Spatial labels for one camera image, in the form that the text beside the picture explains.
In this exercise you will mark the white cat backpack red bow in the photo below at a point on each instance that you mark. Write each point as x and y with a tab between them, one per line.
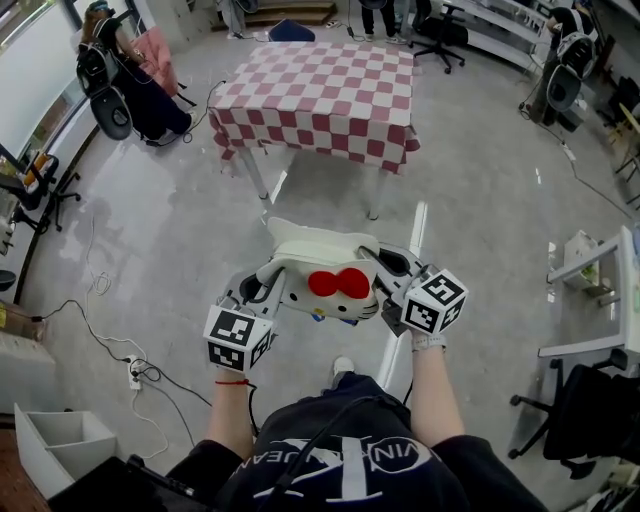
320	255

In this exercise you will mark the person's left forearm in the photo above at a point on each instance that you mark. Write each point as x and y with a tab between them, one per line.
230	415

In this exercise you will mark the black office chair orange cushion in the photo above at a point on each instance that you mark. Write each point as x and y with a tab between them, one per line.
37	185

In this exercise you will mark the white power strip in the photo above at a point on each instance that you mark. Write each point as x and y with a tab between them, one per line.
134	372

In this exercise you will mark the person's white shoe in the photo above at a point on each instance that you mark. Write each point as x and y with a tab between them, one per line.
343	365

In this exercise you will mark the person's right forearm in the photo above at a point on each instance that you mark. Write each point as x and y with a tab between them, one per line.
435	395

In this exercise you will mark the person's black printed shirt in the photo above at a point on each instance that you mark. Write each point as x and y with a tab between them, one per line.
350	450

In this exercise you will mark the red white checkered tablecloth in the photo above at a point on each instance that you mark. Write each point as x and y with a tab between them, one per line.
320	90

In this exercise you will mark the cardboard box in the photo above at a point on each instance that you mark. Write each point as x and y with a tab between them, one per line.
20	325

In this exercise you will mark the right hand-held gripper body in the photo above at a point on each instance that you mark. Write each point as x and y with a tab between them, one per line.
435	305

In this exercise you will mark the white side table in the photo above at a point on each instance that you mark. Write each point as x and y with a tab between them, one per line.
622	280

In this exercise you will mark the black case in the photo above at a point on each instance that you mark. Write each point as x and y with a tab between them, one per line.
115	485

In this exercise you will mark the blue chair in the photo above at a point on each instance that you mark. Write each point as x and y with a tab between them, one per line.
292	31

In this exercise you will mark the grey open box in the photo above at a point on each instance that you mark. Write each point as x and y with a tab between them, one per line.
65	440

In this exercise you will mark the white storage box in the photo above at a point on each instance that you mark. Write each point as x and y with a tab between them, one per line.
582	255

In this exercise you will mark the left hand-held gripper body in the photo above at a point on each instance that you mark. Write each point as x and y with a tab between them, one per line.
235	330

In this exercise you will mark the white shelf unit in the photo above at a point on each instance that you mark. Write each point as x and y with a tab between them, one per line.
500	25

